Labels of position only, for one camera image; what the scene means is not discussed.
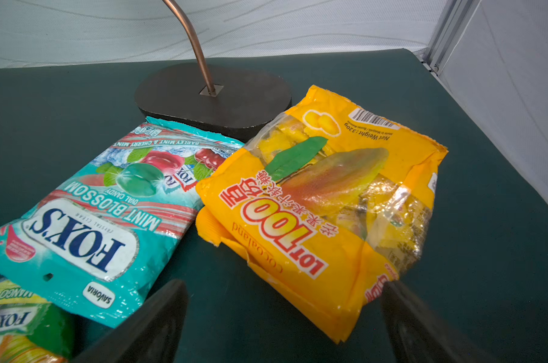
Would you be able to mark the green Fox's mango candy bag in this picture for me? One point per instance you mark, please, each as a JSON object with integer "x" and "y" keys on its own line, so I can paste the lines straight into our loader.
{"x": 33, "y": 329}

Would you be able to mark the aluminium corner frame post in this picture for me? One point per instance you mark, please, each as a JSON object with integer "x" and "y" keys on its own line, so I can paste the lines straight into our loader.
{"x": 454, "y": 19}

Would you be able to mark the yellow mango candy bag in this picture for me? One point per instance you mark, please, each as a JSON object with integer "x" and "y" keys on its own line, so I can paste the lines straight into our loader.
{"x": 327, "y": 204}

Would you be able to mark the dark bronze cup tree stand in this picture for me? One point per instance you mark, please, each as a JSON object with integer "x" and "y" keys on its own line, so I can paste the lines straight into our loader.
{"x": 232, "y": 101}

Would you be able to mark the teal Fox's mint candy bag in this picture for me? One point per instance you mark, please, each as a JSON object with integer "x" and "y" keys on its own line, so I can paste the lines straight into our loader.
{"x": 98, "y": 242}

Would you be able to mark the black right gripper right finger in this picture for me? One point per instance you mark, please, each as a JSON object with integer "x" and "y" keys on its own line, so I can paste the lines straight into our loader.
{"x": 418, "y": 335}

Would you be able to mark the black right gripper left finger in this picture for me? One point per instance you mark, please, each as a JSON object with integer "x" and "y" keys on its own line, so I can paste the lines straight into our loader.
{"x": 151, "y": 334}

